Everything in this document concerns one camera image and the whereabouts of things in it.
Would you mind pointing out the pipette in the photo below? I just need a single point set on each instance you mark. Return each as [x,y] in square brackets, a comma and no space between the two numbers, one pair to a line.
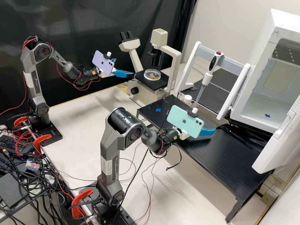
[213,62]

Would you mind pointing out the incubator door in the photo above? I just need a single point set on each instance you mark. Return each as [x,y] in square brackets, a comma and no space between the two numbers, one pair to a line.
[276,145]

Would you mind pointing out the small circuit board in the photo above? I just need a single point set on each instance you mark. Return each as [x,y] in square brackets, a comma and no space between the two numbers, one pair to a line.
[32,165]

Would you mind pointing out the left wrist camera phone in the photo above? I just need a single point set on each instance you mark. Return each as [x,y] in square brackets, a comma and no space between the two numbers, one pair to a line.
[103,62]

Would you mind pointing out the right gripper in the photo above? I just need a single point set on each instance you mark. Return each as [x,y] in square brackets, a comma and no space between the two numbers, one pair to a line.
[181,134]

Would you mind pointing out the right wrist camera phone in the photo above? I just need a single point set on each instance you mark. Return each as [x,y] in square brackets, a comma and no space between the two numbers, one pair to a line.
[185,122]

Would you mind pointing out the white incubator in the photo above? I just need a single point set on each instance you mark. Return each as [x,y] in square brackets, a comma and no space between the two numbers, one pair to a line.
[262,103]

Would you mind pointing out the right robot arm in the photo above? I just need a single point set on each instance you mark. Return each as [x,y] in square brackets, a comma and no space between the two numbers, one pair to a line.
[110,152]

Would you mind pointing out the red clamp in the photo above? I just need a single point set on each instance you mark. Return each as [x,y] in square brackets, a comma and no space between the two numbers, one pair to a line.
[41,140]
[18,122]
[77,204]

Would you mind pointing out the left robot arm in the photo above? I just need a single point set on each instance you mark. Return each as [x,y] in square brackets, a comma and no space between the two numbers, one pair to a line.
[30,61]

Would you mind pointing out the white pipette stand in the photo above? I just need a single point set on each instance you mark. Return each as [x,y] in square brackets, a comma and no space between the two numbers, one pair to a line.
[234,92]

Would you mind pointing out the wrist camera phone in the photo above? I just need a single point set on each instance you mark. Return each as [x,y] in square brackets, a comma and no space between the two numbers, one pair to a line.
[185,122]
[103,62]

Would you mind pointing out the black flat box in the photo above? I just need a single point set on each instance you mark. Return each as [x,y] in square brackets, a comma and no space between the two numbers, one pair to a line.
[11,189]

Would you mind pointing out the white-capped bottle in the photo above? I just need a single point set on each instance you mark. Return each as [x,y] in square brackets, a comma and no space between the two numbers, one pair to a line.
[188,98]

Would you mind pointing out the petri dish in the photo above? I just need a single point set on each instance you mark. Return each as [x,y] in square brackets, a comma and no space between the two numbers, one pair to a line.
[152,73]

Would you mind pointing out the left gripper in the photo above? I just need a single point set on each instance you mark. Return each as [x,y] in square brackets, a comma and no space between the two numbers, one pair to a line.
[104,74]

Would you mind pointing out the cream microscope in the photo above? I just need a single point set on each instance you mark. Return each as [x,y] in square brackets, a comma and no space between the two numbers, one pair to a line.
[140,93]

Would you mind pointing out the black power adapter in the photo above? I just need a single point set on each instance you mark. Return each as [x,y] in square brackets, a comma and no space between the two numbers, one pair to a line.
[14,144]

